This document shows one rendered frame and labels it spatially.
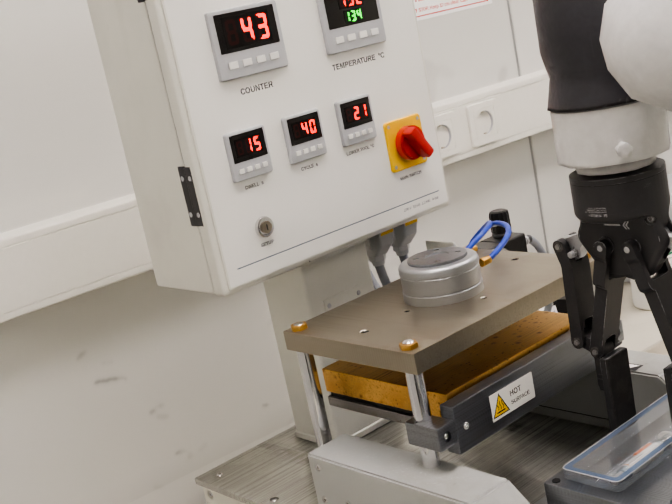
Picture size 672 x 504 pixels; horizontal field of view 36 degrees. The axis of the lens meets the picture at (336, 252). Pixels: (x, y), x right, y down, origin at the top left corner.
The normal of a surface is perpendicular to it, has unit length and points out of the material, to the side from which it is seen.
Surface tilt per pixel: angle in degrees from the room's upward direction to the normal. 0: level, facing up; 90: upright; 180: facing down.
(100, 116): 90
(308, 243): 90
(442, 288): 90
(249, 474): 0
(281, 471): 0
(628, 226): 90
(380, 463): 0
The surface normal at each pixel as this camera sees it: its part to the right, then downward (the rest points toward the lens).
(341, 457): -0.20, -0.95
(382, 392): -0.73, 0.30
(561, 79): -0.92, 0.16
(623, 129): -0.05, 0.22
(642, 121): 0.40, 0.12
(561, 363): 0.65, 0.05
